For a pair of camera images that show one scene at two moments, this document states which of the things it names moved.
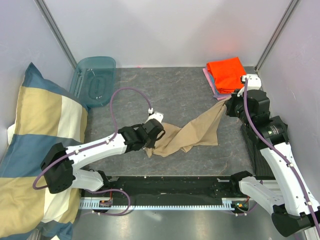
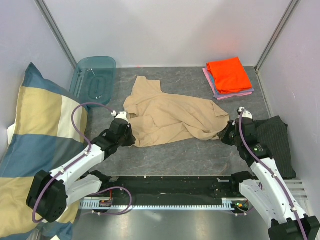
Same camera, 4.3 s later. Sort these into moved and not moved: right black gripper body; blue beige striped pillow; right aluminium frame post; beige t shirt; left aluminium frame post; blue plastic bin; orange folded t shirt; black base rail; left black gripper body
Moved: right black gripper body; beige t shirt; left black gripper body
Not moved: orange folded t shirt; black base rail; blue beige striped pillow; left aluminium frame post; blue plastic bin; right aluminium frame post
